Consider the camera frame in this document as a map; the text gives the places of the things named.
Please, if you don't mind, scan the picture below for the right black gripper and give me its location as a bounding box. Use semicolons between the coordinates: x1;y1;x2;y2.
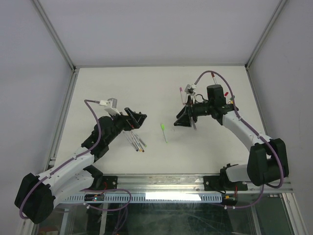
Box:
174;95;213;127

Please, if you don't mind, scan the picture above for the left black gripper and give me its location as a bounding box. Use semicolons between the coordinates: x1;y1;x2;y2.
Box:
105;107;146;144

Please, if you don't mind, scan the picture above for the brown cap marker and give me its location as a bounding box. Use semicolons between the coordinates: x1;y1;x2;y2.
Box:
132;133;145;152

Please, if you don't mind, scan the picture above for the yellow marker pen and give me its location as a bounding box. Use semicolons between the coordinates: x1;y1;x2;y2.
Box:
130;131;143;152

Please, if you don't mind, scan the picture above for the blue marker pen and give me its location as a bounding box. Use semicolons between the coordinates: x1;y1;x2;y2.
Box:
123;131;139;152

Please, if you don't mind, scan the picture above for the black cap marker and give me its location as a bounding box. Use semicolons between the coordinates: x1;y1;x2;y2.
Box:
134;133;147;147

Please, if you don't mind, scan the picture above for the light green cap marker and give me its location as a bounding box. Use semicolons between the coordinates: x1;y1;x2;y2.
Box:
160;123;168;143

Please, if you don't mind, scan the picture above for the purple cap marker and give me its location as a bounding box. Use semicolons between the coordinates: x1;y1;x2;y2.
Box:
179;87;185;105

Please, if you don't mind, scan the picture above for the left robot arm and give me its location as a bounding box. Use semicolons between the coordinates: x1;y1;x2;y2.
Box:
14;108;147;224

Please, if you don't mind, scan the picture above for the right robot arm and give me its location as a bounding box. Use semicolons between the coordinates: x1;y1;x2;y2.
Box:
174;85;289;189

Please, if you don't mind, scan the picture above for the dark red cap marker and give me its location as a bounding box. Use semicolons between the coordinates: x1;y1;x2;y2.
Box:
211;73;217;85

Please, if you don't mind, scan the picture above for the controller board with LEDs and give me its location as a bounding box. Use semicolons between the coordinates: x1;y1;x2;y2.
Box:
84;193;106;202

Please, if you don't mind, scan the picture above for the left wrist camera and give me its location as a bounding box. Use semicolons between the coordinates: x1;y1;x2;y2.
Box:
99;98;121;117

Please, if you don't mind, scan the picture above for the aluminium front rail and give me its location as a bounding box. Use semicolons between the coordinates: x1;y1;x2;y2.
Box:
103;174;294;194

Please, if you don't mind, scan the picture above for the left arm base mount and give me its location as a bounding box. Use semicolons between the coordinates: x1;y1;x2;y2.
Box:
83;165;118;190

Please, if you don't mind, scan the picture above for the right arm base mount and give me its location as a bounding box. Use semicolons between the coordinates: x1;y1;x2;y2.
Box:
203;164;248;194

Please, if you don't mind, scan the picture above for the slotted cable duct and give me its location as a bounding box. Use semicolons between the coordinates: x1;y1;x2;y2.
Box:
63;192;222;204

